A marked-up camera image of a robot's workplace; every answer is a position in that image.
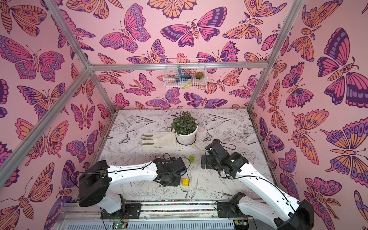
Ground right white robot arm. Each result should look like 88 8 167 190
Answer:
202 139 314 230

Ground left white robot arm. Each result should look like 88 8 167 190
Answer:
79 157 188 214

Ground yellow lego brick lower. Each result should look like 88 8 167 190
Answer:
181 178 189 187

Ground beige gardening glove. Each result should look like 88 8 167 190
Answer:
140 132 177 148

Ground potted green plant white pot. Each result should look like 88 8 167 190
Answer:
170 111 198 146

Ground blue toy in basket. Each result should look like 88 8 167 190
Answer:
176 66 192 83

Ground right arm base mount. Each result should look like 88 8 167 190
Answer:
214 202 256 218

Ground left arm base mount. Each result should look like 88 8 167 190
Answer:
100 203 142 220

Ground white wire basket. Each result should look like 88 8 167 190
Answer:
162 58 208 90

